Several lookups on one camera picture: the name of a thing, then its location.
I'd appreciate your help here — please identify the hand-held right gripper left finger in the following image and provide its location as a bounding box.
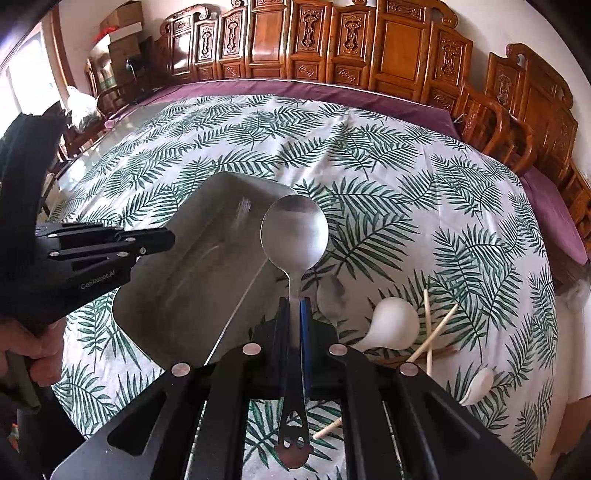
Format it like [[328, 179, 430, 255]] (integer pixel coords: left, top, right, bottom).
[[51, 298, 296, 480]]

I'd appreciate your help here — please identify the long purple seat cushion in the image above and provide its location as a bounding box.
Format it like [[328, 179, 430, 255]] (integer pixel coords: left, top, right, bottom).
[[105, 78, 462, 140]]

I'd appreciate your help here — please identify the clear plastic bag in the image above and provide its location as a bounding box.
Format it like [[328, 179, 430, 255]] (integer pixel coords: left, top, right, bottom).
[[66, 85, 101, 132]]

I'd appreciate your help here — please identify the leaf print tablecloth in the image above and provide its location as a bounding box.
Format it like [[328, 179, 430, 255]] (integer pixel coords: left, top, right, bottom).
[[51, 95, 560, 480]]

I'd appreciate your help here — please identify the glass top table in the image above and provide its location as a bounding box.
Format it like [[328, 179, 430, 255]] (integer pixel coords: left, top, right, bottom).
[[54, 102, 163, 217]]

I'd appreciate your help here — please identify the person's left hand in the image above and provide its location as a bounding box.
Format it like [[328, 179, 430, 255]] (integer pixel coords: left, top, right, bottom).
[[0, 318, 68, 385]]

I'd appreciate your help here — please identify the cardboard box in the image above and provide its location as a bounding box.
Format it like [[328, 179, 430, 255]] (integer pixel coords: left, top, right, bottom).
[[98, 1, 145, 31], [107, 34, 140, 86]]

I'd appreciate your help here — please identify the carved wooden armchair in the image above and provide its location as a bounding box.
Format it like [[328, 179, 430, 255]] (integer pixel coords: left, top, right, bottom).
[[455, 43, 591, 227]]

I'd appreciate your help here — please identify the large cream plastic spoon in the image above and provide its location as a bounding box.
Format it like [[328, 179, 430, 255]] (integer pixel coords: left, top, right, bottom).
[[351, 296, 421, 357]]

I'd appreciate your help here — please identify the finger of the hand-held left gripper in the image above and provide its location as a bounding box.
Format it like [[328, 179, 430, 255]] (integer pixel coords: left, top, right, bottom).
[[36, 222, 176, 319]]

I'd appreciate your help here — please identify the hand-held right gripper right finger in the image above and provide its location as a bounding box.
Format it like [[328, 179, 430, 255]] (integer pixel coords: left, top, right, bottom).
[[298, 298, 539, 480]]

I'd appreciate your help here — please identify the metal tray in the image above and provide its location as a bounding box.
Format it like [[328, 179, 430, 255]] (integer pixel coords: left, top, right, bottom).
[[112, 172, 297, 370]]

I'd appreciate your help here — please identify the long carved wooden bench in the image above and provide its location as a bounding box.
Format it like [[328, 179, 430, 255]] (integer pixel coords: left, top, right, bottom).
[[152, 0, 476, 114]]

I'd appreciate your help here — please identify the metal spoon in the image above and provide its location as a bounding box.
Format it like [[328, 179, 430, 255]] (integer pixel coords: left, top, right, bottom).
[[261, 195, 329, 469]]

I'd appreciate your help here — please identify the small purple seat cushion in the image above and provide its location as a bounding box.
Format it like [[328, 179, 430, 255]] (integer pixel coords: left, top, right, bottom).
[[519, 165, 589, 267]]

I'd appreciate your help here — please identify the wooden chopstick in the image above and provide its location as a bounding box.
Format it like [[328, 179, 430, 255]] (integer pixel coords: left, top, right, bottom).
[[312, 416, 345, 439], [406, 304, 459, 364], [424, 290, 434, 376]]

